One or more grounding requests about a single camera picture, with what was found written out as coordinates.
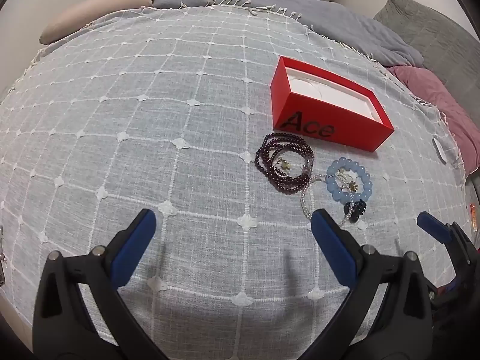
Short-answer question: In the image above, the beige pillow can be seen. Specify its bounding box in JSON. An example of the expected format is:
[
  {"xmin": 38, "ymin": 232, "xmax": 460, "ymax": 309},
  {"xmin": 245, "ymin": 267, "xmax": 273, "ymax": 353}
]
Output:
[{"xmin": 39, "ymin": 0, "xmax": 166, "ymax": 46}]

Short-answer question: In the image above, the grey blanket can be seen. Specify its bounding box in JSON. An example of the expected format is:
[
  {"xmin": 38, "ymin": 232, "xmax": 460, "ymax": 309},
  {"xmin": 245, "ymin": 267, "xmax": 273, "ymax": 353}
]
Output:
[{"xmin": 152, "ymin": 0, "xmax": 424, "ymax": 66}]

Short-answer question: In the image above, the pearl hoop earring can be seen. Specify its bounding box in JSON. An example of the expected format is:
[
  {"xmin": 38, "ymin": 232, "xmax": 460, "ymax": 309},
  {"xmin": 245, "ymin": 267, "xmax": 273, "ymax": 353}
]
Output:
[{"xmin": 335, "ymin": 172, "xmax": 359, "ymax": 193}]

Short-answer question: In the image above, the small white tag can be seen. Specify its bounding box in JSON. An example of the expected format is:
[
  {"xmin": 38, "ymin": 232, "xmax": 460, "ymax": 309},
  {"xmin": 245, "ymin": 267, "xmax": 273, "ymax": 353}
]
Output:
[{"xmin": 432, "ymin": 137, "xmax": 449, "ymax": 165}]

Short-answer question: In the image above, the light blue bead bracelet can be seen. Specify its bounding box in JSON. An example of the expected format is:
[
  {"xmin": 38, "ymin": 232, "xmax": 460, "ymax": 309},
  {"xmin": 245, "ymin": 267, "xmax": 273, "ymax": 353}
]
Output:
[{"xmin": 325, "ymin": 157, "xmax": 373, "ymax": 202}]

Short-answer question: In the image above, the clear bead bracelet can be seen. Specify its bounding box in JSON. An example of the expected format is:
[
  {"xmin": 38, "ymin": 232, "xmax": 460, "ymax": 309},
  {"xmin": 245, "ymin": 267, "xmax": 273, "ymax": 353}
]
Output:
[{"xmin": 300, "ymin": 172, "xmax": 357, "ymax": 229}]

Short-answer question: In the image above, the dark purple bead bracelet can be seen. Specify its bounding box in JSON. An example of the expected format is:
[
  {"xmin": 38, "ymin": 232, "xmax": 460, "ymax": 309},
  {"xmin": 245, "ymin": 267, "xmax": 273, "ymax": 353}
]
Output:
[{"xmin": 255, "ymin": 133, "xmax": 315, "ymax": 195}]

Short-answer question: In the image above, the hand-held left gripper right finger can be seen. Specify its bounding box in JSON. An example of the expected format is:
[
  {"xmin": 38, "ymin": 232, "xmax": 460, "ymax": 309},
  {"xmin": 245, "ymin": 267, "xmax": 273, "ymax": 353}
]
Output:
[{"xmin": 300, "ymin": 209, "xmax": 434, "ymax": 360}]

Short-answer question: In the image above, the red cardboard box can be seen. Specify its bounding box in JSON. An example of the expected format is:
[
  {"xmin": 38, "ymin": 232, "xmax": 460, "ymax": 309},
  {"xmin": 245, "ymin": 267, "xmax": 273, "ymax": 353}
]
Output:
[{"xmin": 270, "ymin": 56, "xmax": 395, "ymax": 153}]

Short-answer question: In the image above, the white checked blanket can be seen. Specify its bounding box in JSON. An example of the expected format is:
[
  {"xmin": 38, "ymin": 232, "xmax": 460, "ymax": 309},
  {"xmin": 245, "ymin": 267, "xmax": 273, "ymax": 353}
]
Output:
[{"xmin": 0, "ymin": 4, "xmax": 467, "ymax": 360}]

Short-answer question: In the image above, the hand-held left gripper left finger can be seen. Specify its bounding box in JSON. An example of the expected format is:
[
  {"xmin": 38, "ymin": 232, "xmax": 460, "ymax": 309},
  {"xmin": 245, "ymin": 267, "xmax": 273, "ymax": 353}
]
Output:
[{"xmin": 33, "ymin": 209, "xmax": 169, "ymax": 360}]

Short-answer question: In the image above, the pink pillow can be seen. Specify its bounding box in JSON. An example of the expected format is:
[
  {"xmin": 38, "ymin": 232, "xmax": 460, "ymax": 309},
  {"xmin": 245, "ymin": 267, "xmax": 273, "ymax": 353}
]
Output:
[{"xmin": 386, "ymin": 64, "xmax": 480, "ymax": 176}]

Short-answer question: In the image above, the silver bead hoop earring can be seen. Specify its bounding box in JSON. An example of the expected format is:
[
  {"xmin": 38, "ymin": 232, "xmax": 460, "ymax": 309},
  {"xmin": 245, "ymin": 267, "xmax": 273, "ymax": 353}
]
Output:
[{"xmin": 273, "ymin": 157, "xmax": 297, "ymax": 175}]

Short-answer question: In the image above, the grey-green quilt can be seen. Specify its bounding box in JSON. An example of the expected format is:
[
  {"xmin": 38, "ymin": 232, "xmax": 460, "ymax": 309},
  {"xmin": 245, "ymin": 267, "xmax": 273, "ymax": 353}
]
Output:
[{"xmin": 373, "ymin": 0, "xmax": 480, "ymax": 128}]

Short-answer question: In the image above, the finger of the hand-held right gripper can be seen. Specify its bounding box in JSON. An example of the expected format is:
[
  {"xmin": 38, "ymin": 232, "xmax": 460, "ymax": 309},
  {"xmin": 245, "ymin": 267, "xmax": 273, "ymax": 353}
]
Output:
[{"xmin": 417, "ymin": 212, "xmax": 480, "ymax": 286}]

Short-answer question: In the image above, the black flower hair clip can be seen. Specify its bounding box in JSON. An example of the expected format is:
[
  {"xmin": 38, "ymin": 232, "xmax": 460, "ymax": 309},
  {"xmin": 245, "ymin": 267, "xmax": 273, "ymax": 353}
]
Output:
[{"xmin": 343, "ymin": 200, "xmax": 368, "ymax": 224}]

